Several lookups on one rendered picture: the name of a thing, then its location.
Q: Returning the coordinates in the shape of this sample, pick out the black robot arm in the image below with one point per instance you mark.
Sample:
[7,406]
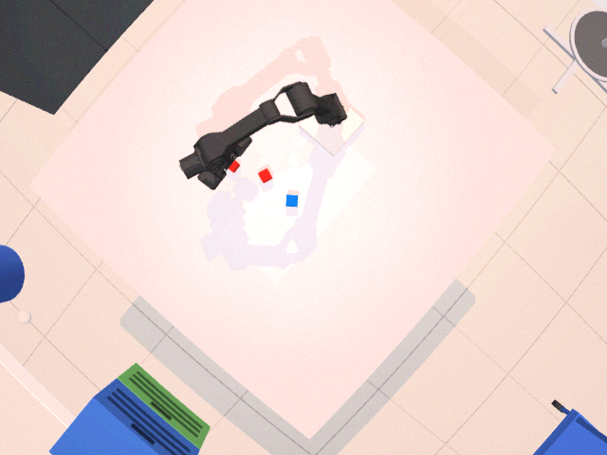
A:
[214,148]

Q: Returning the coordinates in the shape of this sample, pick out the red cube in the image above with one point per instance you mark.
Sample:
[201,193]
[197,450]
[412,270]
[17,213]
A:
[265,175]
[234,166]

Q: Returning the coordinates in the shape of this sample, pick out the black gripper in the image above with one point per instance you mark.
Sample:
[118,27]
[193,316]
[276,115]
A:
[213,179]

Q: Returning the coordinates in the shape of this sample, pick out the blue cube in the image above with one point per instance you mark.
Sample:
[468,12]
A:
[291,200]

